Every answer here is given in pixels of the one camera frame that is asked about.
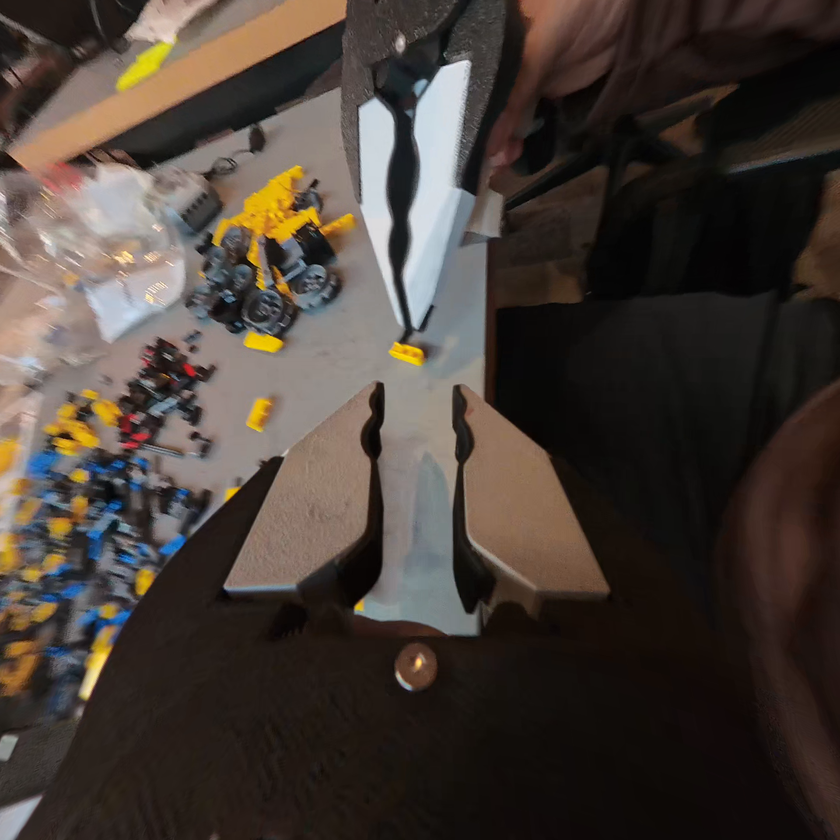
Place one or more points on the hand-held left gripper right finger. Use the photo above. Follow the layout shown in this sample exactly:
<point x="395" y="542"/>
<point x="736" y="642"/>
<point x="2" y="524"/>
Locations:
<point x="531" y="518"/>

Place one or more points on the person's dark trousers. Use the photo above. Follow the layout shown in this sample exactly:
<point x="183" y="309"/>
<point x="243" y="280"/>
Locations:
<point x="623" y="394"/>

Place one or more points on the person's right hand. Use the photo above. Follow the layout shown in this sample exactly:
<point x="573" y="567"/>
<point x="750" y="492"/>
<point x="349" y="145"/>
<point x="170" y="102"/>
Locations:
<point x="518" y="124"/>

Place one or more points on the grey motor block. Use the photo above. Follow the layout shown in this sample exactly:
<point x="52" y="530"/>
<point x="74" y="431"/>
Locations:
<point x="197" y="203"/>

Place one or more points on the yellow curved panel piece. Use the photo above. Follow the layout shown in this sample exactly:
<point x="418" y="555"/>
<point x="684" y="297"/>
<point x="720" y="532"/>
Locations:
<point x="262" y="342"/>

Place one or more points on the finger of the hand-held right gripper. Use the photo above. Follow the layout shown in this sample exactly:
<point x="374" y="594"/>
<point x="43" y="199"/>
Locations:
<point x="374" y="184"/>
<point x="439" y="164"/>

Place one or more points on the person's right forearm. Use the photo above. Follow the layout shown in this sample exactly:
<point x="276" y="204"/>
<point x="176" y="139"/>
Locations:
<point x="656" y="39"/>

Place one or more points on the black office chair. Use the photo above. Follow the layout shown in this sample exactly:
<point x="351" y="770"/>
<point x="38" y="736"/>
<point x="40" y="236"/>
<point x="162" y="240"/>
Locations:
<point x="656" y="216"/>

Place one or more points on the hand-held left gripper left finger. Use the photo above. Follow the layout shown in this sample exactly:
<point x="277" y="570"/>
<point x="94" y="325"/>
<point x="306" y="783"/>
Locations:
<point x="308" y="518"/>

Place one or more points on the yellow perforated beam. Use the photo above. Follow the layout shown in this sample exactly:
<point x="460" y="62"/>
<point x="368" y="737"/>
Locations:
<point x="275" y="210"/>

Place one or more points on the pile of mixed building pieces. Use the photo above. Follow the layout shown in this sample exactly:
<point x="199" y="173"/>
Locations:
<point x="65" y="525"/>

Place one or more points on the crumpled clear plastic bag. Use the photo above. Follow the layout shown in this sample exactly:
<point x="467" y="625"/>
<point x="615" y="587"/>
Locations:
<point x="85" y="216"/>

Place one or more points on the small yellow connector piece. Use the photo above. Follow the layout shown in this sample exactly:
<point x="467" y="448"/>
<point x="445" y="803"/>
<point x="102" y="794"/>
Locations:
<point x="407" y="354"/>
<point x="260" y="413"/>

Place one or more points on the yellow green object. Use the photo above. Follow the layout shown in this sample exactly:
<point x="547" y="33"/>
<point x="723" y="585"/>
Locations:
<point x="144" y="65"/>

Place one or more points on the pile of black red pins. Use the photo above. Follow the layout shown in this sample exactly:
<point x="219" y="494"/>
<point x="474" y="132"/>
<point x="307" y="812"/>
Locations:
<point x="164" y="387"/>

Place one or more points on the clear plastic bags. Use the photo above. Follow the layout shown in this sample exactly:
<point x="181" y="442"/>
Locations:
<point x="138" y="302"/>

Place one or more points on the grey desk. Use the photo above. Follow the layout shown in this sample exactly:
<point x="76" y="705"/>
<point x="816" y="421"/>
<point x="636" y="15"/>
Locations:
<point x="328" y="374"/>

